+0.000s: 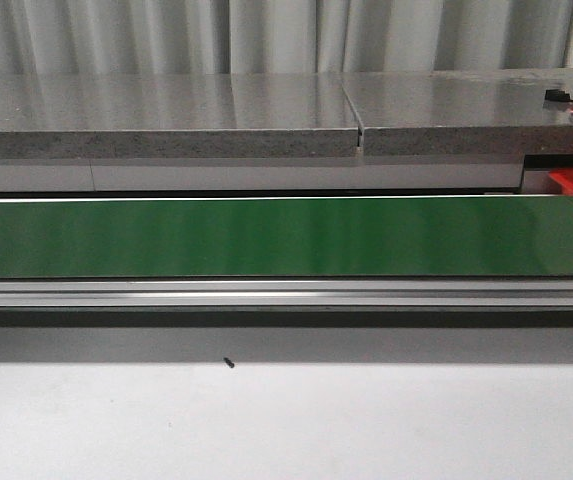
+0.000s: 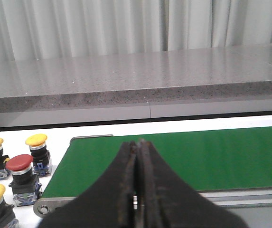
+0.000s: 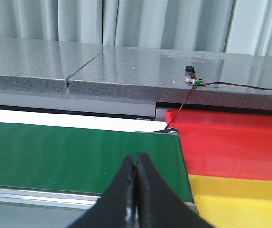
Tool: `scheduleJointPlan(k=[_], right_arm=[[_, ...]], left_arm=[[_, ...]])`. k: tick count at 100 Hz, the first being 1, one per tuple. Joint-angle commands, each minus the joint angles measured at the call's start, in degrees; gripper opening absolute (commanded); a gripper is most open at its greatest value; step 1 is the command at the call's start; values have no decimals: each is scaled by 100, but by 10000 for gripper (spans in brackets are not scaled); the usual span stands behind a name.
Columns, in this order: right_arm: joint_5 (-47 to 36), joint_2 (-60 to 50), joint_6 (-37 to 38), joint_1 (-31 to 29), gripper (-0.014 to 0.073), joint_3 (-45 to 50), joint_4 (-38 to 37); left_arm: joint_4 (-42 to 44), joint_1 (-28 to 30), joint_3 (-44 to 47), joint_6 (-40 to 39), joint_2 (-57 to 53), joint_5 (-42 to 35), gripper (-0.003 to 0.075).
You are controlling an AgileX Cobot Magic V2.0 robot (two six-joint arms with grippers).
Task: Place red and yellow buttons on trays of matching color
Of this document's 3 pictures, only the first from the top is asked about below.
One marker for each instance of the black sensor module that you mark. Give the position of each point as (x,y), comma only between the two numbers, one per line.
(557,95)

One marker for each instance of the aluminium conveyor frame rail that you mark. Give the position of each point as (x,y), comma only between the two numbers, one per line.
(291,294)

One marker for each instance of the grey stone countertop left slab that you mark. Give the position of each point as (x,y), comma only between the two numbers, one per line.
(66,116)

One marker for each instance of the grey stone countertop right slab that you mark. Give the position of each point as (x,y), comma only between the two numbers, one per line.
(461,112)

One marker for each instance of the grey stone countertop slab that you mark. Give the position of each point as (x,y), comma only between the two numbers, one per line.
(461,112)
(66,116)

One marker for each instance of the white cabinet front panel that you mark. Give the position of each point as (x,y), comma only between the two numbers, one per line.
(459,171)

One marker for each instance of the green conveyor belt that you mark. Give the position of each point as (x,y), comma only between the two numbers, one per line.
(289,237)

